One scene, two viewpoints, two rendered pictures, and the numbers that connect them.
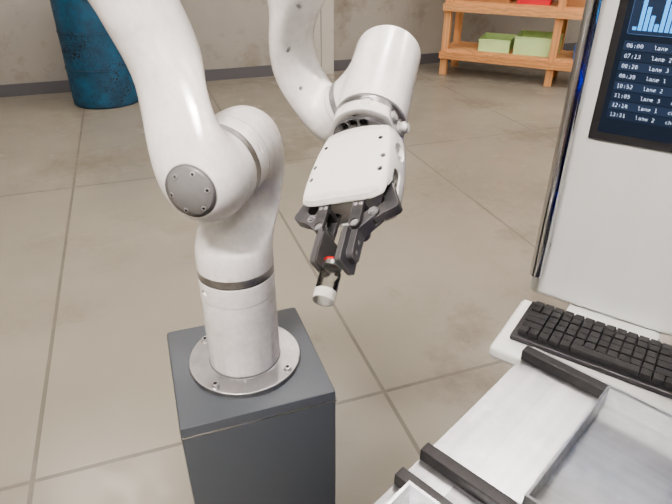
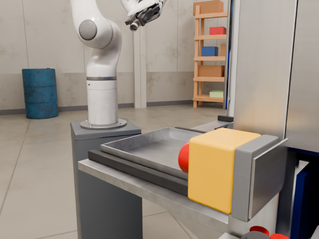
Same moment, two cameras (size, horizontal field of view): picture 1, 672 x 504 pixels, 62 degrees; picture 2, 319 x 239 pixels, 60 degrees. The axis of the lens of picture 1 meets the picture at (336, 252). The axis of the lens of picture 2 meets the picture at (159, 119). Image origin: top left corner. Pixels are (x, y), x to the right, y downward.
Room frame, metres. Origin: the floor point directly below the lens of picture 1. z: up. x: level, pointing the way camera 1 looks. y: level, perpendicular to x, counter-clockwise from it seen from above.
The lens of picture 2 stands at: (-0.38, -0.03, 1.11)
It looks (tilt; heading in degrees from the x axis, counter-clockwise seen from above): 11 degrees down; 358
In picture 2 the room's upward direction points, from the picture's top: straight up
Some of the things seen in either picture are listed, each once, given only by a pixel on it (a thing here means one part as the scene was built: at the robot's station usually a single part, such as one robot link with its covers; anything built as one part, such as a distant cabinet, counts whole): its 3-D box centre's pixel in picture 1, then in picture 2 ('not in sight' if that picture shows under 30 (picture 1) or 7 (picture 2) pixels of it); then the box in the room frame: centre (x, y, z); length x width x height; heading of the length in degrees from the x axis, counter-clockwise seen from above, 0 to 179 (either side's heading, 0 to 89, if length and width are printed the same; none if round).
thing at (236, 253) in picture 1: (237, 191); (103, 49); (0.78, 0.15, 1.16); 0.19 x 0.12 x 0.24; 166
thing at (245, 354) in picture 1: (240, 316); (102, 102); (0.75, 0.16, 0.95); 0.19 x 0.19 x 0.18
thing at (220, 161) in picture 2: not in sight; (230, 168); (-0.09, -0.12, 1.00); 0.08 x 0.07 x 0.07; 46
